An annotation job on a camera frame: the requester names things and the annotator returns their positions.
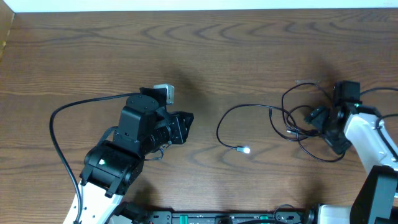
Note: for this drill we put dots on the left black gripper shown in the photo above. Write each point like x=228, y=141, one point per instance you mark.
x=181, y=120

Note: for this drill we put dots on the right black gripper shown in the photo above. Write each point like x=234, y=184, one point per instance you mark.
x=318, y=116

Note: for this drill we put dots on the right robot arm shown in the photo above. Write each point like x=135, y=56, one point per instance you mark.
x=351, y=123

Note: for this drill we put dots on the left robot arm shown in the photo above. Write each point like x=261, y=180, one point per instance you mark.
x=145, y=127

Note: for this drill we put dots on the cardboard panel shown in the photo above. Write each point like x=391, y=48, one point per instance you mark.
x=6, y=19

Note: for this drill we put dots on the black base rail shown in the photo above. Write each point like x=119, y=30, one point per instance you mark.
x=224, y=217

